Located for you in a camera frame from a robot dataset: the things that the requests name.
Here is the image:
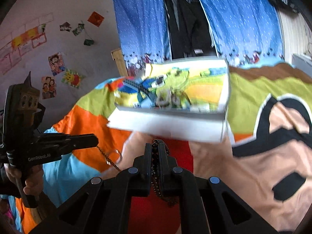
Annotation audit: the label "gold chain bracelet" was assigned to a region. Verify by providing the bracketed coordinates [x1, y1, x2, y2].
[96, 145, 122, 172]

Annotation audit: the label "dark bead necklace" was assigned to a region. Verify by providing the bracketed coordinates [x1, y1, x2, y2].
[150, 139, 179, 207]

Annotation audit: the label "black strap smart watch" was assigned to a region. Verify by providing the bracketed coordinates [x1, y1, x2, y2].
[121, 77, 157, 108]

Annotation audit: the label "family cartoon poster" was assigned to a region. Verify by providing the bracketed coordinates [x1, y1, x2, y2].
[41, 76, 57, 100]

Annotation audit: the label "yellow bear poster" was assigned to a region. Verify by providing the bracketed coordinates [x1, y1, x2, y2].
[61, 69, 85, 88]

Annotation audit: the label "colourful cartoon bed sheet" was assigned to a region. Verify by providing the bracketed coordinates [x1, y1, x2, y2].
[8, 63, 311, 233]

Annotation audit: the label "anime character poster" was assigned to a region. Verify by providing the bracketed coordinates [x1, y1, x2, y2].
[48, 52, 66, 76]

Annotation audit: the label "small dark hanging pouch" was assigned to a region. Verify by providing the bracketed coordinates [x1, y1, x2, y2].
[83, 33, 95, 47]

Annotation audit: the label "wooden cabinet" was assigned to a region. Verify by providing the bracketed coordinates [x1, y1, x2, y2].
[111, 48, 128, 77]

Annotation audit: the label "grey shallow cardboard box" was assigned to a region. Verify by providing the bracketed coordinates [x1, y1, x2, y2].
[115, 57, 230, 121]

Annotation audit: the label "green dinosaur cartoon towel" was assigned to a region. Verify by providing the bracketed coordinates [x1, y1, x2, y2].
[114, 65, 228, 113]

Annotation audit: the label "red diamond paper decoration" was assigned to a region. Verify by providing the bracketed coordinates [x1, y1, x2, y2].
[87, 11, 104, 27]

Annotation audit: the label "left blue dotted curtain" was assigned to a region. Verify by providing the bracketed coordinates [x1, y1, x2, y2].
[113, 0, 172, 76]

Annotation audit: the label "blue dotted curtain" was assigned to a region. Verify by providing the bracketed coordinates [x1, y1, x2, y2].
[200, 0, 284, 68]
[113, 0, 172, 76]

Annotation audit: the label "white storage box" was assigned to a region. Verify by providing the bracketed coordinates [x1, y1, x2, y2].
[292, 54, 312, 77]

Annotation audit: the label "dark hanging clothes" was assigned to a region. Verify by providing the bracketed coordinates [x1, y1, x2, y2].
[164, 0, 217, 59]

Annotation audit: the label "right blue dotted curtain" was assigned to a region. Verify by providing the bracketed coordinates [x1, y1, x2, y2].
[200, 0, 284, 68]

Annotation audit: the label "white wardrobe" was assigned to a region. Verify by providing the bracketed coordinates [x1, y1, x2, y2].
[277, 9, 311, 64]

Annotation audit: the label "row of wall certificates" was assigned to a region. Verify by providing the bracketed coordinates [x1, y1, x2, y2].
[1, 13, 53, 76]

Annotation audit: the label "small photo on wall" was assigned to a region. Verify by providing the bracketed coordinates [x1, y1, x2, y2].
[59, 22, 71, 32]
[72, 23, 85, 36]

